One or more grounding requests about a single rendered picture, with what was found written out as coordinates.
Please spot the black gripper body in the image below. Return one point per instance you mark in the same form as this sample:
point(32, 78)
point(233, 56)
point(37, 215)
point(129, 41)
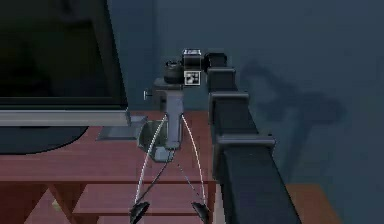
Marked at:
point(173, 100)

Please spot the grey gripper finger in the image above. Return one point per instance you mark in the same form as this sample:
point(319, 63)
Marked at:
point(144, 173)
point(198, 173)

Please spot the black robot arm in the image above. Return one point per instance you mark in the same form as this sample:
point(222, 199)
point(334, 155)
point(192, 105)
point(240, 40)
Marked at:
point(246, 173)

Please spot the grey bowl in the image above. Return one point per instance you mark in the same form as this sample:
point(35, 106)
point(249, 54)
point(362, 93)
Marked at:
point(150, 135)

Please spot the grey flat slab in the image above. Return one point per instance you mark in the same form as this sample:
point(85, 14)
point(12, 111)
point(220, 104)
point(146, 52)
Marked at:
point(116, 130)

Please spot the red-brown wooden table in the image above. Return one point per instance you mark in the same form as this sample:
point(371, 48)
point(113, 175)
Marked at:
point(83, 163)

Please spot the black television set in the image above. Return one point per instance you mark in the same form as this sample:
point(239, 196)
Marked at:
point(53, 53)

